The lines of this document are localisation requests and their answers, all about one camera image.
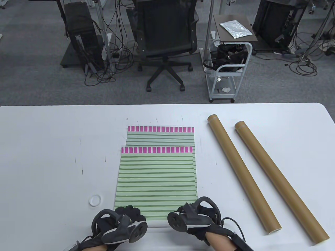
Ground grey right hand controller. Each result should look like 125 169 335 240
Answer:
167 197 222 233

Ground person's right forearm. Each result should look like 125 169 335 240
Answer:
209 230 235 251

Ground grey hand controller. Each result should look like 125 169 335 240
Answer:
92 209 148 245
167 197 222 233

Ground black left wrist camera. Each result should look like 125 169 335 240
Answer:
63 241 80 251

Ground silver plastic bag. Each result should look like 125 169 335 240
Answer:
219 20 253 39

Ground black bag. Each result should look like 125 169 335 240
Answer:
204 44 248 71

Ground black glove cable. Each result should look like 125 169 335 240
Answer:
221 217 247 241

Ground person's left forearm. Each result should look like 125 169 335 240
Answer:
63 241 108 251

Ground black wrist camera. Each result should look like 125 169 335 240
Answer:
230 232 255 251
63 241 80 251

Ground person's left hand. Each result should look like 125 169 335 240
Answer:
81 206 147 247

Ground brown cardboard mailing tube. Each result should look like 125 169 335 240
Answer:
208 114 282 234
234 121 330 246

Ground black computer tower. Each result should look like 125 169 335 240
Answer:
64 1 104 71

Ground person's right hand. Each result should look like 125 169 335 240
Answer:
167 197 232 245

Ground grey left hand controller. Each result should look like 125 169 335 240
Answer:
92 209 148 245

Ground brown side table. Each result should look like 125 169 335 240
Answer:
213 14 258 43

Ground white wheeled utility cart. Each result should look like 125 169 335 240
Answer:
200 39 253 103

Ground metal pole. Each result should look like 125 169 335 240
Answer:
204 0 215 66

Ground tangled black floor cables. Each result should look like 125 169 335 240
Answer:
289 29 335 77
84 0 137 87

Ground black equipment rack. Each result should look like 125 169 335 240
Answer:
253 0 307 50

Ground black mesh office chair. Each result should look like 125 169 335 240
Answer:
126 0 200 92

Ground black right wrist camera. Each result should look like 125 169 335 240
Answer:
230 232 255 251

